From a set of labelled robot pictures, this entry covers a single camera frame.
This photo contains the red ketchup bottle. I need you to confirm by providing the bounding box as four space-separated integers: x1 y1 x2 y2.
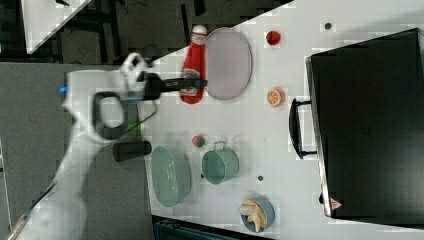
180 25 207 104

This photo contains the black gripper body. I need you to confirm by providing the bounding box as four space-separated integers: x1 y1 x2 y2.
137 72 162 100

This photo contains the small black cylinder post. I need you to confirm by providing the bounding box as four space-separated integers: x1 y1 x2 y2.
113 141 152 162

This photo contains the grey oval plate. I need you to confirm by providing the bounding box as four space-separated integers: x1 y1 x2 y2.
206 28 253 101

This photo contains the white side table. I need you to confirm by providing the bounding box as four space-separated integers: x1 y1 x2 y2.
20 0 93 54

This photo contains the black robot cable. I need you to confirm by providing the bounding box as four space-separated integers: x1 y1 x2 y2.
126 99 159 133

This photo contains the green perforated colander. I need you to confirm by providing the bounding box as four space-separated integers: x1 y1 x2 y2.
151 146 192 207

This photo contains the red green strawberry toy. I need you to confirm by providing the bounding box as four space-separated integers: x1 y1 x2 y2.
192 135 206 148

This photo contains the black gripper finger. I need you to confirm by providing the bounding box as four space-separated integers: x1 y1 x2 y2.
162 78 207 92

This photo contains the blue bowl with fries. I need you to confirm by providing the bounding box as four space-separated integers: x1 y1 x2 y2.
238 197 275 233

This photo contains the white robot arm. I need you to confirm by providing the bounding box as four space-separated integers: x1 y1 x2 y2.
7 53 207 240

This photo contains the orange slice toy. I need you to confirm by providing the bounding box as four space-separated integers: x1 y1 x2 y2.
267 88 285 107

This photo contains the black toaster oven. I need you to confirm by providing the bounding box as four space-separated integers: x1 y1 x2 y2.
305 28 424 229

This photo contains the dark crate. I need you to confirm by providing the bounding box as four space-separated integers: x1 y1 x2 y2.
154 220 268 240

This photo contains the green metal cup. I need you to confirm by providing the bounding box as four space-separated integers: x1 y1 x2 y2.
201 141 239 185

